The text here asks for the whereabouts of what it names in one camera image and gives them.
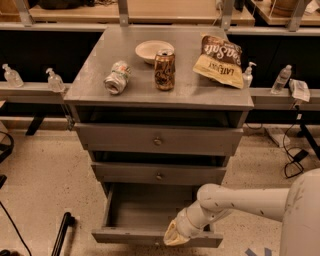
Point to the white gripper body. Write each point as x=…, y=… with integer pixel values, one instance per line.
x=182, y=222

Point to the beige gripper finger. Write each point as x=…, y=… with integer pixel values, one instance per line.
x=175, y=235

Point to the grey bottom drawer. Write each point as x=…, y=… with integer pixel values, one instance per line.
x=140, y=213

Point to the grey drawer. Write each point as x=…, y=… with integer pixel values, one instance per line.
x=157, y=130
x=158, y=168
x=140, y=213

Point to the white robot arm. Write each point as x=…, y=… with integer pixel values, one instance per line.
x=296, y=207

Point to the grey middle drawer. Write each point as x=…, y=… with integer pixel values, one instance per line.
x=158, y=168

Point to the grey three-drawer cabinet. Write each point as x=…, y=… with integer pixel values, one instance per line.
x=191, y=91

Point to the grey top drawer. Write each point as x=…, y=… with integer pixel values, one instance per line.
x=157, y=130

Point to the black pole on floor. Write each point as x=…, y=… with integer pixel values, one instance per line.
x=67, y=221

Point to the crushed silver soda can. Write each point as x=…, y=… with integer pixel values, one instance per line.
x=118, y=78

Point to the white pump bottle right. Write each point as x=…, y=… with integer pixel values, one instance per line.
x=247, y=75

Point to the brown upright soda can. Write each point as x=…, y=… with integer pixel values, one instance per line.
x=164, y=69

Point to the brown sea salt chip bag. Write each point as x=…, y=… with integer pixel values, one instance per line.
x=220, y=60

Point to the clear water bottle right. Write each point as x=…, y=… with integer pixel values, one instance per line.
x=281, y=80

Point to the white power adapter packet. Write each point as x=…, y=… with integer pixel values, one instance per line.
x=299, y=90

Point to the white ceramic bowl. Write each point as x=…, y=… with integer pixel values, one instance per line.
x=147, y=50

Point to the clear sanitizer bottle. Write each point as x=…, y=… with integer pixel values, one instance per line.
x=55, y=82
x=12, y=76

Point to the clear sanitizer bottle far left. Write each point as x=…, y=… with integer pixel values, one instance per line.
x=12, y=76

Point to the grey metal shelf rail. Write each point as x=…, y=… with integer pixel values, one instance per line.
x=30, y=92

